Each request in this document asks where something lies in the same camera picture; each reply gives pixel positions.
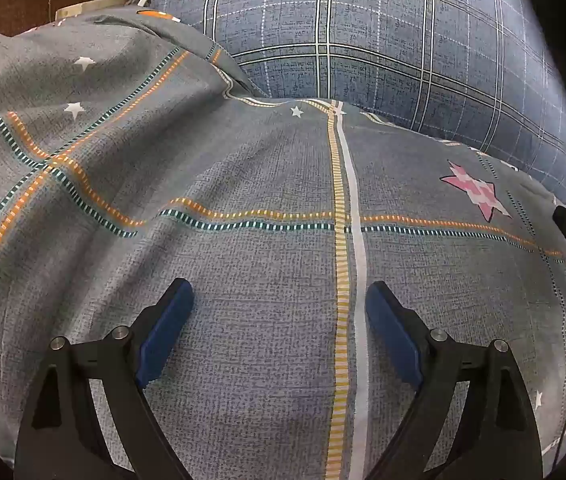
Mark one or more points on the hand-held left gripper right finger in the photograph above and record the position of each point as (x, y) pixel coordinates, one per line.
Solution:
(393, 335)

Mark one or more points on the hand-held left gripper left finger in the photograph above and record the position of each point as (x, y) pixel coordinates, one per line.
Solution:
(165, 335)

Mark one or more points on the grey star-print bed sheet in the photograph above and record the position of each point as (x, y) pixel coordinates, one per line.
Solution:
(243, 170)

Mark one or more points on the blue plaid pillow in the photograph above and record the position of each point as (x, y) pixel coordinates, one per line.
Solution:
(363, 35)

